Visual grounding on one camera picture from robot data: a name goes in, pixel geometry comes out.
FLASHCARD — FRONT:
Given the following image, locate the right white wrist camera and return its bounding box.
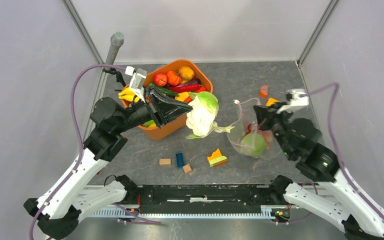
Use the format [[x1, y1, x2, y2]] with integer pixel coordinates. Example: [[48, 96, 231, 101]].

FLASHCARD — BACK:
[[276, 88, 310, 114]]

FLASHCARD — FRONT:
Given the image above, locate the orange semicircle toy block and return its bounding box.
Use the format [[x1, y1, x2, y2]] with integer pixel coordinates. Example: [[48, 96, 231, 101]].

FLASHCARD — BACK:
[[259, 84, 269, 99]]

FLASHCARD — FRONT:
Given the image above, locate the red toy apple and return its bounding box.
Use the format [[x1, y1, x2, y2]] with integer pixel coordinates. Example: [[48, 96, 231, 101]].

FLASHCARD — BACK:
[[153, 72, 168, 87]]

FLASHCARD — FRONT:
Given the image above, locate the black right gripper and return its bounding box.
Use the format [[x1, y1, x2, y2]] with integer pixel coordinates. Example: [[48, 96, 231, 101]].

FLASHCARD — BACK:
[[251, 100, 294, 157]]

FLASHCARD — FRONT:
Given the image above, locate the white toy cauliflower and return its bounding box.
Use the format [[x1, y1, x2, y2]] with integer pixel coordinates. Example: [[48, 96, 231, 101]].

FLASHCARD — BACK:
[[185, 91, 235, 140]]

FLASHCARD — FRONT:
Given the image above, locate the grey microphone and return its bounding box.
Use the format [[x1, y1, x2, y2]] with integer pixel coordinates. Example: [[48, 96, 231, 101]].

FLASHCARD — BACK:
[[104, 31, 125, 65]]

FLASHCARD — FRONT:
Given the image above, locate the orange toy carrot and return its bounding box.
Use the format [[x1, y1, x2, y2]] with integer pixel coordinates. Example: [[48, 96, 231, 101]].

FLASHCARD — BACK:
[[195, 85, 208, 93]]

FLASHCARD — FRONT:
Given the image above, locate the red lychee bunch toy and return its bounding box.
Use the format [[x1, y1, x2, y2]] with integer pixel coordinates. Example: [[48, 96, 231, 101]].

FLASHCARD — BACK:
[[245, 123, 273, 143]]

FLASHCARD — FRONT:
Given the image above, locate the orange green layered toy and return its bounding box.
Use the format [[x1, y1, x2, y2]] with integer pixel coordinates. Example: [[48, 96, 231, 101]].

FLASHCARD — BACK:
[[207, 148, 228, 167]]

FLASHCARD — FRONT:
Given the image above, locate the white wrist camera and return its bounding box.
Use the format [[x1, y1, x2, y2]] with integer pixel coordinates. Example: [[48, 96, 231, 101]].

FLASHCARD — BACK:
[[125, 66, 148, 102], [276, 88, 310, 114]]

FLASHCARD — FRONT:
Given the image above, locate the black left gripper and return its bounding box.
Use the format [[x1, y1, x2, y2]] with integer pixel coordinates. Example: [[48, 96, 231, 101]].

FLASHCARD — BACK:
[[114, 84, 194, 133]]

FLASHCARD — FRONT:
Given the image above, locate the purple toy eggplant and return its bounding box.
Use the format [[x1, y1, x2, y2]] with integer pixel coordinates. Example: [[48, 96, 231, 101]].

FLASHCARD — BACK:
[[182, 78, 201, 86]]

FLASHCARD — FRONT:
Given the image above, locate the clear zip top bag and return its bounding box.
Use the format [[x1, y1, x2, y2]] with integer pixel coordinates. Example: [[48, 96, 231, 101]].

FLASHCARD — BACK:
[[227, 97, 279, 159]]

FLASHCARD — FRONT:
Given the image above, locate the red toy chili pepper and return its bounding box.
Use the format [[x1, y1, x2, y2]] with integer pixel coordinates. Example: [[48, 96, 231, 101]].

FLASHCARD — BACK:
[[167, 83, 201, 93]]

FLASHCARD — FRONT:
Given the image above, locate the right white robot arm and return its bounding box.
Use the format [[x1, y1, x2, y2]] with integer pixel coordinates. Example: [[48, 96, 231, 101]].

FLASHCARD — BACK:
[[253, 102, 384, 240]]

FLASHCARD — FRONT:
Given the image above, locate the orange plastic tub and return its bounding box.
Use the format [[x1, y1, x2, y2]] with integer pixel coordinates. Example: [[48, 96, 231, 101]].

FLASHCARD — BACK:
[[136, 59, 214, 141]]

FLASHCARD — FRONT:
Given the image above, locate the yellow toy banana bunch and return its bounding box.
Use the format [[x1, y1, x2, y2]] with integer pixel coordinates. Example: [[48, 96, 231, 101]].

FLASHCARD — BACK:
[[118, 87, 141, 103]]

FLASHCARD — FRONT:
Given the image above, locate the orange toy pumpkin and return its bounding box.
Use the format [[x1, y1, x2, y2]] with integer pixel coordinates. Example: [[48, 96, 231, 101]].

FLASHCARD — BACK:
[[166, 70, 183, 87]]

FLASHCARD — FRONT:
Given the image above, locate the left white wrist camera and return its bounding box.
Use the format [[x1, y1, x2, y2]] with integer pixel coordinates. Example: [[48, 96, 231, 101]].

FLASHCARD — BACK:
[[125, 66, 148, 102]]

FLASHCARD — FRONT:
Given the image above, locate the yellow toy waffle block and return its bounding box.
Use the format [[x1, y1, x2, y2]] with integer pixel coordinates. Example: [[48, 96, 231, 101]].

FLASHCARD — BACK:
[[265, 97, 280, 107]]

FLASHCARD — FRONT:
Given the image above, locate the green toy starfruit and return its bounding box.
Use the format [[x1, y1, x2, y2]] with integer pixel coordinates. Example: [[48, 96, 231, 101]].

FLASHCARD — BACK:
[[142, 120, 157, 128]]

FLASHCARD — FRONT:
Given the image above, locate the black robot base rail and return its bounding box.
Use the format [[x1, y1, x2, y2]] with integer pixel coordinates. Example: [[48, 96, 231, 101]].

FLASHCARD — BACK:
[[119, 184, 288, 214]]

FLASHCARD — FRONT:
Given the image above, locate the green toy cabbage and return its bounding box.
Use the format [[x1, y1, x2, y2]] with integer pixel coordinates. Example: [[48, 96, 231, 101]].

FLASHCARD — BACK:
[[239, 132, 267, 157]]

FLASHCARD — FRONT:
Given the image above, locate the tan wooden block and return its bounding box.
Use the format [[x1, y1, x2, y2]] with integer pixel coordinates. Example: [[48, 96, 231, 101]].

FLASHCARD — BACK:
[[159, 158, 172, 166]]

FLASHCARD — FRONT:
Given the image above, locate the blue toy brick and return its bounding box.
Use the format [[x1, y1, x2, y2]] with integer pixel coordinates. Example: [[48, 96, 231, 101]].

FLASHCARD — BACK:
[[175, 152, 185, 169]]

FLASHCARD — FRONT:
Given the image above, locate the green toy cucumber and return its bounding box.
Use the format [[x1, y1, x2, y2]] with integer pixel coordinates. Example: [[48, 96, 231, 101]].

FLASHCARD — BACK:
[[148, 83, 179, 97]]

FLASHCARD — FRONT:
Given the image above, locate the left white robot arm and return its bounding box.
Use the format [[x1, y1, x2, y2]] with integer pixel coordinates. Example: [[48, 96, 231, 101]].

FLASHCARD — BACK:
[[23, 87, 193, 240]]

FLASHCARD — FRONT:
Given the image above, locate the yellow toy bell pepper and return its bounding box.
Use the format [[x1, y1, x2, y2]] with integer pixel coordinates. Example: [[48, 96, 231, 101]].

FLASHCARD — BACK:
[[175, 91, 190, 102]]

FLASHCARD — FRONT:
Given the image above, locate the small tan wooden cube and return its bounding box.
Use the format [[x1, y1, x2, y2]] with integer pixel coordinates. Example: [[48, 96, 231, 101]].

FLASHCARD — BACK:
[[182, 164, 192, 174]]

